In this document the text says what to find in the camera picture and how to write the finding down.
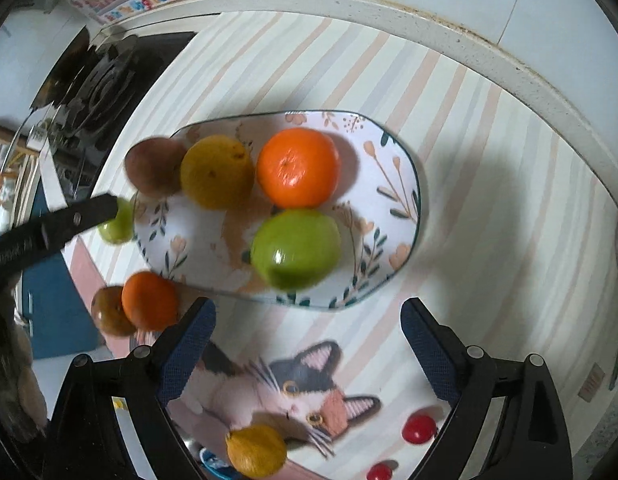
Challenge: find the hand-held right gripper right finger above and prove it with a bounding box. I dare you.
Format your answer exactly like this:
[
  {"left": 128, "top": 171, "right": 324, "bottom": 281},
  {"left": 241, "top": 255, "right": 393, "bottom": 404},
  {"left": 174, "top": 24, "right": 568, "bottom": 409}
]
[{"left": 400, "top": 297, "right": 574, "bottom": 480}]

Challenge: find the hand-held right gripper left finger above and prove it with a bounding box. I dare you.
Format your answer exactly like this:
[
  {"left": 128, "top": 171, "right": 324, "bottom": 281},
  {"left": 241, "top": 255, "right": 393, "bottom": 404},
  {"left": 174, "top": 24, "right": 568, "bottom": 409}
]
[{"left": 41, "top": 297, "right": 217, "bottom": 480}]

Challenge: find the small orange mandarin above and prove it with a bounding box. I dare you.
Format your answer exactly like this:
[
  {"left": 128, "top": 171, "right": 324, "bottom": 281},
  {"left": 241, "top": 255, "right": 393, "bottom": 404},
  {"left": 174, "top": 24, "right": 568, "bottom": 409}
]
[{"left": 121, "top": 271, "right": 180, "bottom": 332}]

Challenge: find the floral ceramic plate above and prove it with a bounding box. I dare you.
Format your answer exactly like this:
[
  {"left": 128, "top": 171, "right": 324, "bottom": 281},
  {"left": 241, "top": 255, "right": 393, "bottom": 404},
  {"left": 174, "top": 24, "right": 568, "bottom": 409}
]
[{"left": 133, "top": 110, "right": 422, "bottom": 311}]

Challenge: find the tan rectangular tag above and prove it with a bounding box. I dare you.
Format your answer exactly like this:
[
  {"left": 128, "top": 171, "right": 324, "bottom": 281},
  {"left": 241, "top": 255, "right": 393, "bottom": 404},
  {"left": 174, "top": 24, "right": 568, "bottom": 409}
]
[{"left": 578, "top": 362, "right": 607, "bottom": 402}]

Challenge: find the grey brown fuzzy cloth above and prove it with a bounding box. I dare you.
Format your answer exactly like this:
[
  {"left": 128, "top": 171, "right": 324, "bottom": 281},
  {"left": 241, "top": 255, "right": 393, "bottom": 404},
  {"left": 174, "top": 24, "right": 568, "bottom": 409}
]
[{"left": 0, "top": 280, "right": 48, "bottom": 443}]

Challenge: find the brown green round fruit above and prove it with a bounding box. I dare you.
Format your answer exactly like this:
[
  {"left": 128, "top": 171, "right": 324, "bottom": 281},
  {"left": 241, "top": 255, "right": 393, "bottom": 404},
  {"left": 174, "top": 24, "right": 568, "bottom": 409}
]
[{"left": 91, "top": 285, "right": 137, "bottom": 338}]

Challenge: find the yellow lemon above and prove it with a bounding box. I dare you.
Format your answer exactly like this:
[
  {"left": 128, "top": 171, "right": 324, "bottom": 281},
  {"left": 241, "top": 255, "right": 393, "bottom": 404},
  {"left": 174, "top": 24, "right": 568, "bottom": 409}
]
[{"left": 226, "top": 425, "right": 288, "bottom": 479}]

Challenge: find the yellow round fruit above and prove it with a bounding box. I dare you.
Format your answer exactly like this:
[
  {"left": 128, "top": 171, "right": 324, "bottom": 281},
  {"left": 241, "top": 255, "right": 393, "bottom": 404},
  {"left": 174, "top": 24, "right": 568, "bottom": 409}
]
[{"left": 180, "top": 135, "right": 256, "bottom": 211}]

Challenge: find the wooden stool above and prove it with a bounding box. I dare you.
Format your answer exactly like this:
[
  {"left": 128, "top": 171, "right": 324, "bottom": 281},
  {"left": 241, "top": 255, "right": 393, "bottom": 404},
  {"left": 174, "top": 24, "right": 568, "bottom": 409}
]
[{"left": 0, "top": 125, "right": 40, "bottom": 211}]

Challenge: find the brown purple passion fruit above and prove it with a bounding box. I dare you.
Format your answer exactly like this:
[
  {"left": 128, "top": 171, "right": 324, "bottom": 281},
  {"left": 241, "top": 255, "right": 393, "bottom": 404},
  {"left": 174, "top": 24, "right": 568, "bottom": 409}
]
[{"left": 125, "top": 136, "right": 188, "bottom": 197}]

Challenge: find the black gas stove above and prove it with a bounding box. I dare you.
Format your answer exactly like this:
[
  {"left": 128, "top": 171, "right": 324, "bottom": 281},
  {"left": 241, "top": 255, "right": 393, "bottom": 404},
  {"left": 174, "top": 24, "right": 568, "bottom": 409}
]
[{"left": 31, "top": 30, "right": 197, "bottom": 211}]

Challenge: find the blue white small object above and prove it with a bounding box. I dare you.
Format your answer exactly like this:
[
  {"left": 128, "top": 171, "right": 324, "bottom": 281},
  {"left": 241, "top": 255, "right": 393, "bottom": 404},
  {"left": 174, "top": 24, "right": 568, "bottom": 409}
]
[{"left": 199, "top": 447, "right": 240, "bottom": 475}]

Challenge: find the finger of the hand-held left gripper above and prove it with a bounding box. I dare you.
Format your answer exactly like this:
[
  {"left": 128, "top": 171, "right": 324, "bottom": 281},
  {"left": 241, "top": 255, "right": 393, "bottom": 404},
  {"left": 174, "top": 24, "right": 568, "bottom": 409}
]
[{"left": 0, "top": 193, "right": 121, "bottom": 287}]

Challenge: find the large green apple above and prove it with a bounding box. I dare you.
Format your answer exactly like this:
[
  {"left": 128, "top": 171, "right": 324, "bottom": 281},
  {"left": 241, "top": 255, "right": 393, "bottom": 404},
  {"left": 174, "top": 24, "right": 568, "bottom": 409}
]
[{"left": 250, "top": 209, "right": 342, "bottom": 291}]

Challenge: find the large orange mandarin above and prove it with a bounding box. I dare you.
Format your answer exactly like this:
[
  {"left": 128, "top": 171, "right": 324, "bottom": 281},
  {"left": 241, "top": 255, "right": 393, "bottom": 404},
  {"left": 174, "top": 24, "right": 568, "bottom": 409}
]
[{"left": 256, "top": 127, "right": 341, "bottom": 209}]

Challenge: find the small green fruit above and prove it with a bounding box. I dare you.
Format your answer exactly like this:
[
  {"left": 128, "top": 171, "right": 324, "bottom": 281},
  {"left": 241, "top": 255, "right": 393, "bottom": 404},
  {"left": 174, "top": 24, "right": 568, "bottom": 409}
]
[{"left": 98, "top": 197, "right": 136, "bottom": 245}]

